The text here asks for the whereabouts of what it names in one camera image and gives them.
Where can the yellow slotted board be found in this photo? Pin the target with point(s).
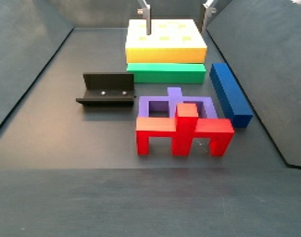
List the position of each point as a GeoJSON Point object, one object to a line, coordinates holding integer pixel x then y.
{"type": "Point", "coordinates": [174, 42]}

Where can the green rectangular block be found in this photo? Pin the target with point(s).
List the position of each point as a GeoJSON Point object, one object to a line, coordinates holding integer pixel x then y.
{"type": "Point", "coordinates": [166, 72]}

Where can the black angle bracket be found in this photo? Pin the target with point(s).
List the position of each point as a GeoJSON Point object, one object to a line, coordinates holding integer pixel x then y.
{"type": "Point", "coordinates": [107, 89]}

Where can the red legged block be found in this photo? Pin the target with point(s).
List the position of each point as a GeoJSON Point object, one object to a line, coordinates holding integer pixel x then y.
{"type": "Point", "coordinates": [182, 128]}

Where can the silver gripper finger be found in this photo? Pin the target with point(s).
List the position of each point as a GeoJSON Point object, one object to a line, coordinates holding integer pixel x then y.
{"type": "Point", "coordinates": [209, 10]}
{"type": "Point", "coordinates": [145, 12]}

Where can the purple frame block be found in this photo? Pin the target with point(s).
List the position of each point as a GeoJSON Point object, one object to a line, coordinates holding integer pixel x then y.
{"type": "Point", "coordinates": [165, 104]}

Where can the blue rectangular block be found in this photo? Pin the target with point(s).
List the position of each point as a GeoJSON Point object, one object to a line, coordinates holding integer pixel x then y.
{"type": "Point", "coordinates": [230, 96]}

